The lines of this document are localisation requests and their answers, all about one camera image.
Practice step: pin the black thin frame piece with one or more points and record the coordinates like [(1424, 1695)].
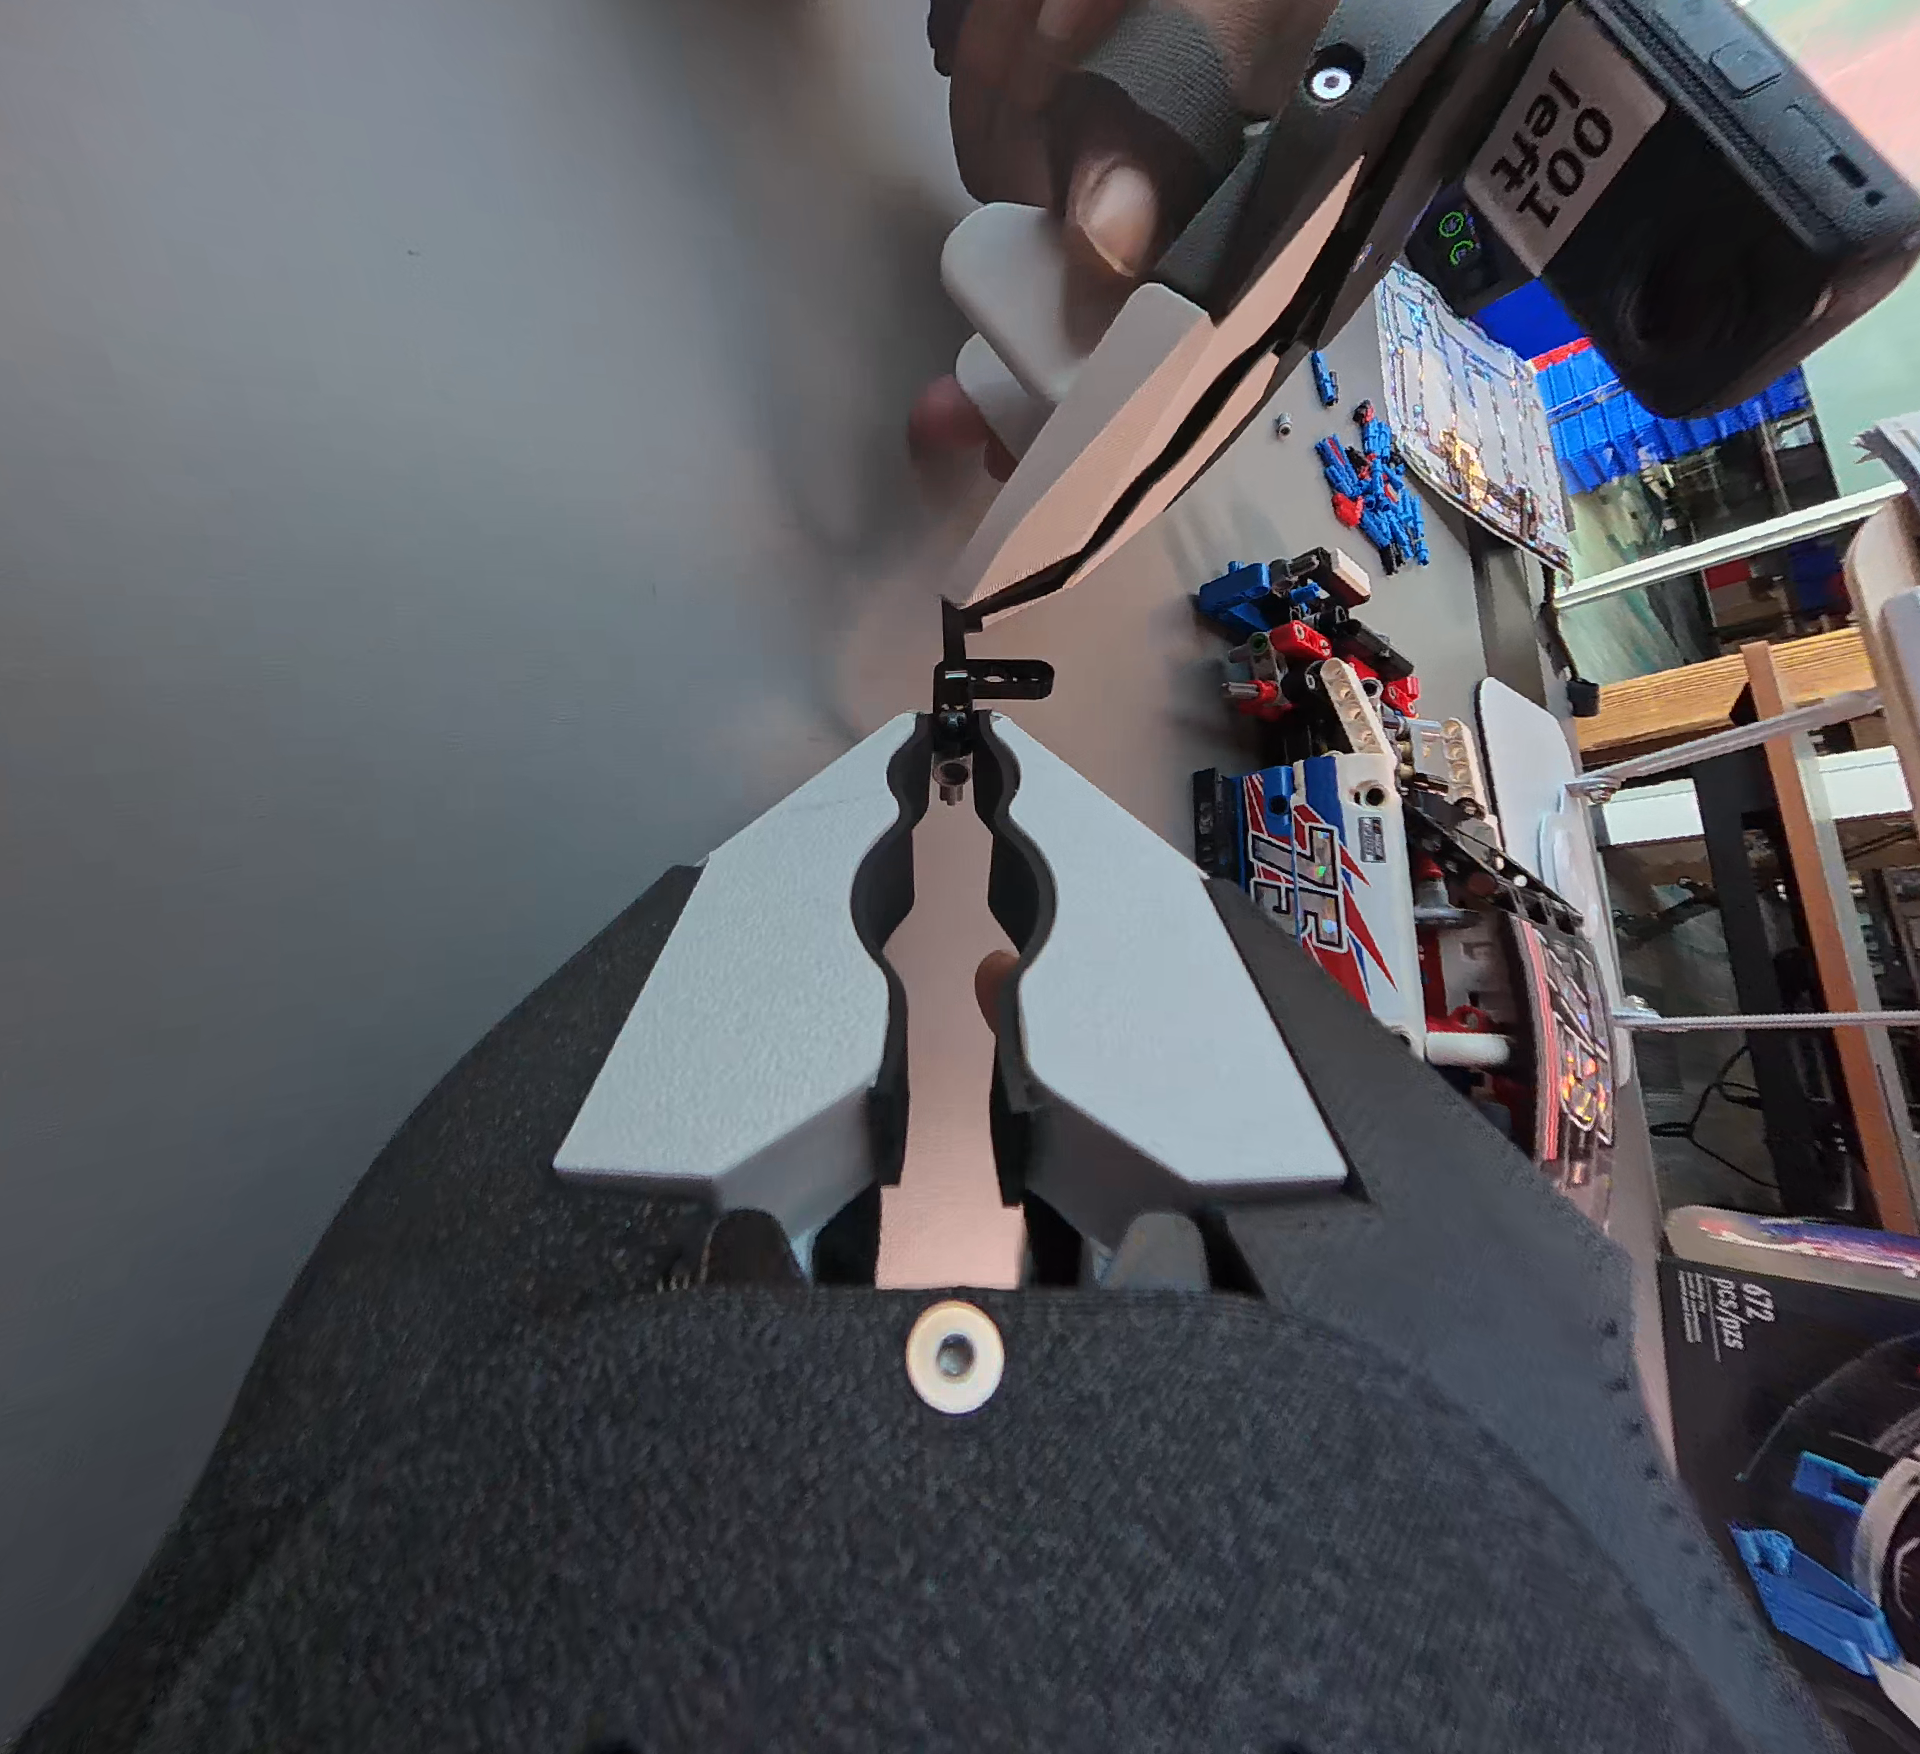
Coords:
[(991, 675)]

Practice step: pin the pile of blue pins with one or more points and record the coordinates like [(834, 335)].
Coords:
[(1373, 465)]

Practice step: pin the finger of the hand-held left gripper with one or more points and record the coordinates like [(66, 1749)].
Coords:
[(1192, 478), (1110, 435)]

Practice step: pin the grey desk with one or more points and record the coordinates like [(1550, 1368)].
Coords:
[(375, 508)]

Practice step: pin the black small device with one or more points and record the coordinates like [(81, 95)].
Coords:
[(1464, 246)]

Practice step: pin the holographic sticker sheet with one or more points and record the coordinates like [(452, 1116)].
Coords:
[(1477, 420)]

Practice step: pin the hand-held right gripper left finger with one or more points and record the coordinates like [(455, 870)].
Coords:
[(720, 1036)]

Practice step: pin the white monitor stand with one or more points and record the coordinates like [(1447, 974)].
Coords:
[(1530, 795)]

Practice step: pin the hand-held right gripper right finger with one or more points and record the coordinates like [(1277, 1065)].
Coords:
[(1185, 1036)]

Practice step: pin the dark grey axle pin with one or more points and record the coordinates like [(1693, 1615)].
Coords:
[(949, 776)]

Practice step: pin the toy race car model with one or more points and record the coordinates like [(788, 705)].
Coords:
[(1351, 826)]

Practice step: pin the black product box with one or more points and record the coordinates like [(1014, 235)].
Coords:
[(1799, 1455)]

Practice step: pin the stack of red and blue bins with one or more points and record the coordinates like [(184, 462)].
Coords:
[(1664, 420)]

